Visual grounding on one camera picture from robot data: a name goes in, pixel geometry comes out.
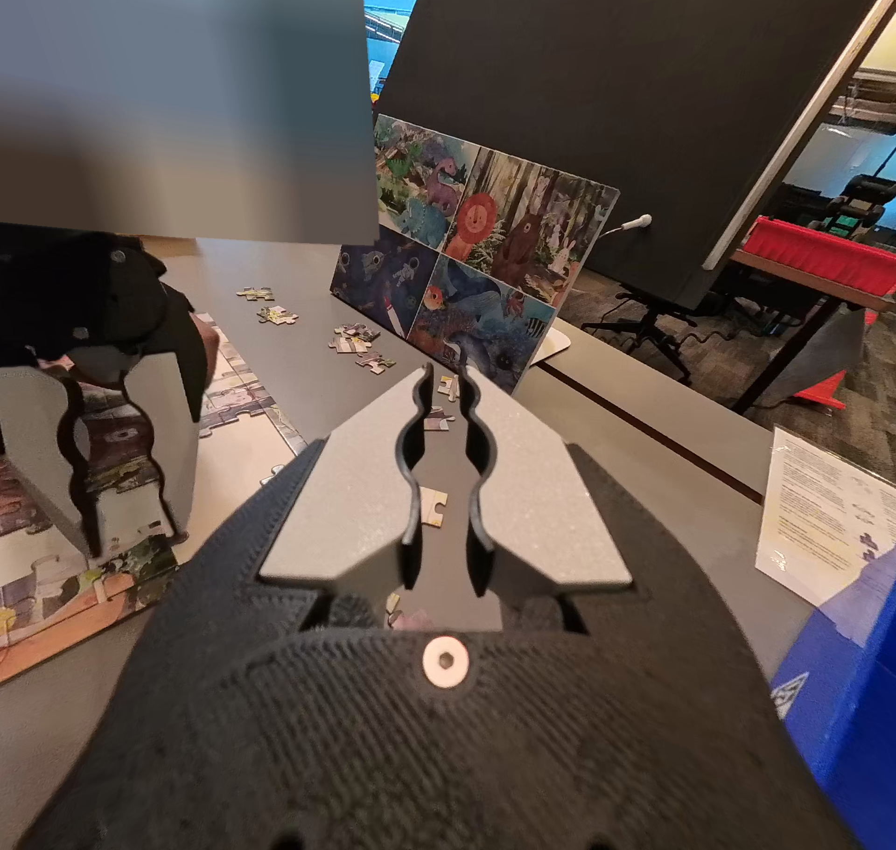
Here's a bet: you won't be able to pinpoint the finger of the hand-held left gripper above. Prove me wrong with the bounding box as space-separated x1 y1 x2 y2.
0 366 103 558
122 349 202 543

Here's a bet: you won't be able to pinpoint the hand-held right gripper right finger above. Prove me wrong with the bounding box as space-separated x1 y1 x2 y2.
457 366 634 604

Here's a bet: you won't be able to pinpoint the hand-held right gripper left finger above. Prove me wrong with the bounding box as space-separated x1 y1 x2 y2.
259 363 433 597

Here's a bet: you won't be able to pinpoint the animal jigsaw puzzle board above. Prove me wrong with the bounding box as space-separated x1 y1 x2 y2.
0 311 309 683

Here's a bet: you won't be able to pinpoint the jigsaw pieces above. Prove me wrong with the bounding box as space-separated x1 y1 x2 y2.
237 283 461 530

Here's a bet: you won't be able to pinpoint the printed paper sheet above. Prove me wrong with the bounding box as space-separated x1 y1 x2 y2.
755 426 896 609

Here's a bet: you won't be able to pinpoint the puzzle box with pictures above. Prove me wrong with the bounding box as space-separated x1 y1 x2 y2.
329 114 622 396

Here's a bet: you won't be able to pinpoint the blue plastic bin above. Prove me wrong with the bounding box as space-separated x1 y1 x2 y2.
770 545 896 850

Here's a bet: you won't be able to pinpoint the red cloth table cover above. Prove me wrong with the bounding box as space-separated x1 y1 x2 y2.
742 216 896 291

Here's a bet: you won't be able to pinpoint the large dark partition panel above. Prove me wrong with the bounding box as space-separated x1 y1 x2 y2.
378 0 896 312

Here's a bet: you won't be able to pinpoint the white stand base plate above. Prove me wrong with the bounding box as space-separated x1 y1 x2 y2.
535 318 583 369

